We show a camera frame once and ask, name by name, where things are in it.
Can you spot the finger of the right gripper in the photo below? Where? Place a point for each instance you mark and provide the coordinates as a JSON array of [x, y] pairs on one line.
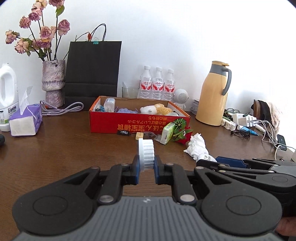
[[208, 164], [237, 163]]

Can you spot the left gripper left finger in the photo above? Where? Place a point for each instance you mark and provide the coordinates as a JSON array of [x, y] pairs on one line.
[[113, 181]]

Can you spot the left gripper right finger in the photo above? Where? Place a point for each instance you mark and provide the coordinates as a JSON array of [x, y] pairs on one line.
[[179, 179]]

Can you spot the green tissue packet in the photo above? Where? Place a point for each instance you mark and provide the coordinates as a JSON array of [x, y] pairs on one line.
[[167, 133]]

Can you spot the small black packet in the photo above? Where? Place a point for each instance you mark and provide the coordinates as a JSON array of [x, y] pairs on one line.
[[123, 133]]

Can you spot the clear torn wrapper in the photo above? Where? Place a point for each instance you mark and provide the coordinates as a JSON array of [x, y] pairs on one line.
[[153, 136]]

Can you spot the small beige block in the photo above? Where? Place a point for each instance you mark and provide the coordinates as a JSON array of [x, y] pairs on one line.
[[139, 135]]

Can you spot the iridescent plastic bag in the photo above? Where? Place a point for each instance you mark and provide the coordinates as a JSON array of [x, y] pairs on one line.
[[172, 114]]

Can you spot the purple knit pouch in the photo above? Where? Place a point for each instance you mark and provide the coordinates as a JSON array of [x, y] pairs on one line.
[[126, 110]]

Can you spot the yellow white plush toy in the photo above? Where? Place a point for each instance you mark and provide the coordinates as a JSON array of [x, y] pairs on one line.
[[157, 109]]

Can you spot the blue patterned cloth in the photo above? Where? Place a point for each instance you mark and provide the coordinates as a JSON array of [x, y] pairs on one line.
[[99, 108]]

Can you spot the white cotton swab container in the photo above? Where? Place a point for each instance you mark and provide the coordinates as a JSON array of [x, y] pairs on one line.
[[109, 105]]

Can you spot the right hand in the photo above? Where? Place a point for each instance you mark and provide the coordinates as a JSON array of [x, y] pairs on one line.
[[287, 226]]

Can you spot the crumpled white tissue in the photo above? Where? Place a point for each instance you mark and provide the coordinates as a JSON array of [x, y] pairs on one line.
[[197, 149]]

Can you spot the black smartphone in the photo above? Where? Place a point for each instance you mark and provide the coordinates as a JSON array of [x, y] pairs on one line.
[[281, 142]]

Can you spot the white power strip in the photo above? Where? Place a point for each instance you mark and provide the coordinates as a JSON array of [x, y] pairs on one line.
[[239, 120]]

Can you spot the eyeglasses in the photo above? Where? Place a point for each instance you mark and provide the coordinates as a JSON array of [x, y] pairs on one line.
[[231, 110]]

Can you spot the yellow thermos jug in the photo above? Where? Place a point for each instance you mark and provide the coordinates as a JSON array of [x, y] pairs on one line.
[[214, 94]]

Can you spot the brown pink cloth pile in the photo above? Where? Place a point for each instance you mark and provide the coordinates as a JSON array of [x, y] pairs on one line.
[[266, 111]]

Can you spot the red cardboard box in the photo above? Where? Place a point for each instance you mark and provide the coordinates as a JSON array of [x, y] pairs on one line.
[[105, 122]]

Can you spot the white robot figurine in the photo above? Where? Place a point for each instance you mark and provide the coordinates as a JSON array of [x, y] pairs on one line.
[[180, 97]]

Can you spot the glass cup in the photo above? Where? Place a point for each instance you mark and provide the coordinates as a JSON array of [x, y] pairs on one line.
[[128, 92]]

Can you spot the left water bottle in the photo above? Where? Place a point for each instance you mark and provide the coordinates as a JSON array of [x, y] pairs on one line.
[[145, 84]]

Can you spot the purple tissue pack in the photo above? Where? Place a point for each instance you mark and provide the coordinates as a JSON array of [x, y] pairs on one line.
[[27, 120]]

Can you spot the black paper bag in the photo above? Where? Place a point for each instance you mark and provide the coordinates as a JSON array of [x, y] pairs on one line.
[[91, 70]]

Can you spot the purple ceramic vase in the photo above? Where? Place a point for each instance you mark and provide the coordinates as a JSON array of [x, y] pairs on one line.
[[53, 81]]

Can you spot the dark blue case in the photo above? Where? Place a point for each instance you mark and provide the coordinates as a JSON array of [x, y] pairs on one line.
[[2, 139]]

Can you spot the white detergent bottle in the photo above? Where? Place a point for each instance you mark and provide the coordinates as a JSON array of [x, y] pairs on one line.
[[9, 97]]

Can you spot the teal binder clip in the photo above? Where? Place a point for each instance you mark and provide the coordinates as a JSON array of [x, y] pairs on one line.
[[96, 41]]

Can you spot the dried pink roses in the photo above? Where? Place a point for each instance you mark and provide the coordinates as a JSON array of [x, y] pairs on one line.
[[42, 39]]

